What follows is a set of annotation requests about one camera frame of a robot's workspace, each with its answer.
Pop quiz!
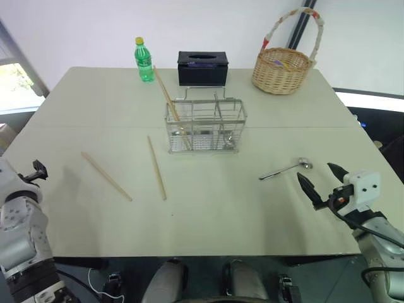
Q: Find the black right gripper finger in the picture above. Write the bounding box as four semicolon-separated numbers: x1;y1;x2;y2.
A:
296;172;328;211
326;162;350;184

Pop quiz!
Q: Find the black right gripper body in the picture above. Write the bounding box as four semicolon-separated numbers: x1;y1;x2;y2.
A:
320;184;355;216

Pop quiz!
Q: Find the metal spoon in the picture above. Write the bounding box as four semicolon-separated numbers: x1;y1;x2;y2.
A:
259;157;314;181

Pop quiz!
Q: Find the dark equipment with white top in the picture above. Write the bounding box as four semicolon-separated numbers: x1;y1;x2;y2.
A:
333;87;404;158

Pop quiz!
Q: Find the black floor stand foot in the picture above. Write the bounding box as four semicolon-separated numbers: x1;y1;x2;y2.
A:
278;273;302;303
102;272;123;298

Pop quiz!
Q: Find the grey rounded robot leg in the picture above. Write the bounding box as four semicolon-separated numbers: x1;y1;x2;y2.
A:
141;258;187;303
222;258;270;303

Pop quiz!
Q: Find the black vertical pillar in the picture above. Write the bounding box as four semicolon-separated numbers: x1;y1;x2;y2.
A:
287;0;318;50

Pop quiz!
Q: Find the wooden chopstick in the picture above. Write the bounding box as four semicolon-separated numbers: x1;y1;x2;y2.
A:
80;151;133;202
153;65;191;150
146;135;167;201

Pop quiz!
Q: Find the black tissue box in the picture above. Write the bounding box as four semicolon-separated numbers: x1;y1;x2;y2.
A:
177;50;229;87

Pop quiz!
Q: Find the green plastic bottle yellow cap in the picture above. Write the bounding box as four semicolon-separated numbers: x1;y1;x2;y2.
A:
134;37;156;83

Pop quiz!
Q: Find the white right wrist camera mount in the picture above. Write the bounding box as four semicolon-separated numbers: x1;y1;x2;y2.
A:
342;170;382;214

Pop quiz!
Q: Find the wicker basket with handle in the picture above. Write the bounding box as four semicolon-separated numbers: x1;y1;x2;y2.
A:
251;6;326;95

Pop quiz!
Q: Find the metal wire cutlery holder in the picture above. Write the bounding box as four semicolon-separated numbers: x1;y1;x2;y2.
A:
164;85;248;155

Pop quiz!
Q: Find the white cable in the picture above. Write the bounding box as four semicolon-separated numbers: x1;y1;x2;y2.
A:
87;267;124;300

